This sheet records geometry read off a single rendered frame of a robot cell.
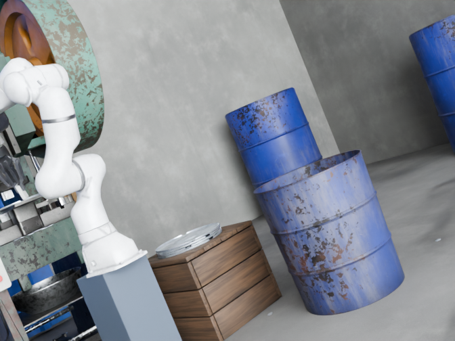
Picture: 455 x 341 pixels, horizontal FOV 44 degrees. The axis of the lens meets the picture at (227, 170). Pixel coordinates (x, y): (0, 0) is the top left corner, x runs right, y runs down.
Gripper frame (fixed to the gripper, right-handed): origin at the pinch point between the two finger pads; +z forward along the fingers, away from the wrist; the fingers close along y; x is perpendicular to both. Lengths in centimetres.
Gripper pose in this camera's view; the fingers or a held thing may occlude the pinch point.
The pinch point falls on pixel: (22, 191)
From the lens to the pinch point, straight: 243.9
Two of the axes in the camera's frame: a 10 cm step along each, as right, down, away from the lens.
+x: -0.2, -3.9, 9.2
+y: 9.2, -3.6, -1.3
